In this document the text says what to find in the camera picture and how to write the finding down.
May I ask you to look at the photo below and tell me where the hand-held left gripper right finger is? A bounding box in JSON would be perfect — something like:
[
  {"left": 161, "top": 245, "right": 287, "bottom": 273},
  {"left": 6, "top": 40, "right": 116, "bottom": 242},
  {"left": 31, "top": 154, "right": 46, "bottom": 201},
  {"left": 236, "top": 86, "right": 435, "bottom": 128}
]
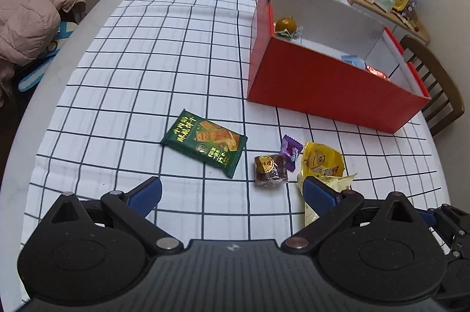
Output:
[{"left": 281, "top": 176, "right": 432, "bottom": 254}]

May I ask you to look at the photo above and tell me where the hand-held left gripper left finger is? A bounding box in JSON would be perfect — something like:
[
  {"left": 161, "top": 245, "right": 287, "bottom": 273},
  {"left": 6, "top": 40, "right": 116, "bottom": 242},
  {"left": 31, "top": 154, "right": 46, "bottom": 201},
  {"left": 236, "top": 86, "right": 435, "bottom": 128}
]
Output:
[{"left": 40, "top": 176, "right": 184, "bottom": 254}]

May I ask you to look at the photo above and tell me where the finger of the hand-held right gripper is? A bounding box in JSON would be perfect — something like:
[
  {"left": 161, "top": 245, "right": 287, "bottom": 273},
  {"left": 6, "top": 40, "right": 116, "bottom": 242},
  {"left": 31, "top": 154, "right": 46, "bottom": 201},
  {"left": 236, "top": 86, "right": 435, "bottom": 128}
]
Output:
[{"left": 419, "top": 204, "right": 470, "bottom": 259}]

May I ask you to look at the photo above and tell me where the cream snack packet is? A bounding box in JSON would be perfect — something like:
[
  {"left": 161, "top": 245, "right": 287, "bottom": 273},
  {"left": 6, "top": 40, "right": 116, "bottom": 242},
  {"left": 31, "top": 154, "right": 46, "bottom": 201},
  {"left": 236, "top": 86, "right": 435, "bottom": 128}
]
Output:
[{"left": 297, "top": 173, "right": 358, "bottom": 228}]

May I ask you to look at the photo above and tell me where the purple candy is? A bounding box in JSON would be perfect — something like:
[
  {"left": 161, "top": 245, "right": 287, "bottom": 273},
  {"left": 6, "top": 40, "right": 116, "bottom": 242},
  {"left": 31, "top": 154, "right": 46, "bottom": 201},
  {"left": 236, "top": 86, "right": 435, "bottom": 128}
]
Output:
[{"left": 281, "top": 135, "right": 302, "bottom": 172}]

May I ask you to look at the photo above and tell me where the brown round snack pack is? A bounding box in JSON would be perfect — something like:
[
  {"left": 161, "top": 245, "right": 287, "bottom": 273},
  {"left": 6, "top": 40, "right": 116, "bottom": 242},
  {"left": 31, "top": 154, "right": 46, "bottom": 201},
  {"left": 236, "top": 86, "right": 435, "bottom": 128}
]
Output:
[{"left": 254, "top": 153, "right": 288, "bottom": 185}]

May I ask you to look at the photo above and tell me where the green cracker packet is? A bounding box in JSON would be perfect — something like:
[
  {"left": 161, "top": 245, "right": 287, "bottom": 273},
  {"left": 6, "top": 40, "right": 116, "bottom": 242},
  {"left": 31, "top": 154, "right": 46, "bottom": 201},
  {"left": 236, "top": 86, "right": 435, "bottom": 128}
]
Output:
[{"left": 160, "top": 109, "right": 248, "bottom": 179}]

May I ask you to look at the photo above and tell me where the red cardboard box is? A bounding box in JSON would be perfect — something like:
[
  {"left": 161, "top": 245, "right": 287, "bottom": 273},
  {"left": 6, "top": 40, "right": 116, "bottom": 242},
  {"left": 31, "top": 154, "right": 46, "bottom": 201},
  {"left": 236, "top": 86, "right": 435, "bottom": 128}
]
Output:
[{"left": 247, "top": 0, "right": 431, "bottom": 134}]

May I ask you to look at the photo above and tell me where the red gold snack packet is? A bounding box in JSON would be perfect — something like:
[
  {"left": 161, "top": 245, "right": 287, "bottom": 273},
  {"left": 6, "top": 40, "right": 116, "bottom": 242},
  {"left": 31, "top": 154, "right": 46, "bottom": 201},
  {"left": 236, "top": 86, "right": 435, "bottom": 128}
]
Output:
[{"left": 367, "top": 65, "right": 390, "bottom": 80}]

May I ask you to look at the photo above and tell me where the white light blue snack packet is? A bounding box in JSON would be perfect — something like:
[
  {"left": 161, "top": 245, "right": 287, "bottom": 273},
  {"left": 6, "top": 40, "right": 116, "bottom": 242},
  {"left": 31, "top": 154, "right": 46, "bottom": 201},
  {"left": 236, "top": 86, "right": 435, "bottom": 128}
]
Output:
[{"left": 341, "top": 54, "right": 366, "bottom": 68}]

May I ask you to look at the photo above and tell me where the amber egg snack pack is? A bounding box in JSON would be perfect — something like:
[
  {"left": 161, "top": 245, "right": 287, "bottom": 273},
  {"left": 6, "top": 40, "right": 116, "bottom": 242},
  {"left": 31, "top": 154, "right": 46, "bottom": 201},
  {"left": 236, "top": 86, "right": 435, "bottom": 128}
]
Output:
[{"left": 273, "top": 16, "right": 303, "bottom": 40}]

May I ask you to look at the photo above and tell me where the white checked tablecloth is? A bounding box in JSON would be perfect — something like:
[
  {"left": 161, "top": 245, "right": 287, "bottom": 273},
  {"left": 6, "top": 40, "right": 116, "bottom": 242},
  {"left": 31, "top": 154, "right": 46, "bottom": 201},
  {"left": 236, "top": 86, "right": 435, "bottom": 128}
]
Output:
[{"left": 22, "top": 0, "right": 447, "bottom": 301}]

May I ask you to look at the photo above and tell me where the brown wooden chair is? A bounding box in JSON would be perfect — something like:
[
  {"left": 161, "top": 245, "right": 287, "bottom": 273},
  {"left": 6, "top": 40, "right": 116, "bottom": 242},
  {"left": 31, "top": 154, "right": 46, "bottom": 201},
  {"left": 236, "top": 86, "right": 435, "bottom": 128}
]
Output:
[{"left": 399, "top": 35, "right": 465, "bottom": 137}]

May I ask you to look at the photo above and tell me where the blue and white bag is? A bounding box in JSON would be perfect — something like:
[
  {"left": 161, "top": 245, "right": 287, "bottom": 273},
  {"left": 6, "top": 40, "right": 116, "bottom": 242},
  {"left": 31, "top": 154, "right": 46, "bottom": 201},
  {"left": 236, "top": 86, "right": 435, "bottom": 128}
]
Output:
[{"left": 18, "top": 20, "right": 79, "bottom": 92}]

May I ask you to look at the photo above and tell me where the wooden top storage cabinet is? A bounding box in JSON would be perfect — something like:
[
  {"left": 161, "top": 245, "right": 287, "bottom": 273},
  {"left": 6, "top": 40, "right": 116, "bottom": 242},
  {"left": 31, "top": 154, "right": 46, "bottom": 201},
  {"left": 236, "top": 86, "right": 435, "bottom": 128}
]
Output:
[{"left": 325, "top": 0, "right": 431, "bottom": 46}]

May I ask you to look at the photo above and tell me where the pink padded jacket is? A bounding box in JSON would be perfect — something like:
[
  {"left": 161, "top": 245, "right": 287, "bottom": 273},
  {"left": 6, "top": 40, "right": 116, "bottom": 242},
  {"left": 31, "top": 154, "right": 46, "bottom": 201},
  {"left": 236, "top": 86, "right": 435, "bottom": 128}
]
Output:
[{"left": 0, "top": 0, "right": 87, "bottom": 107}]

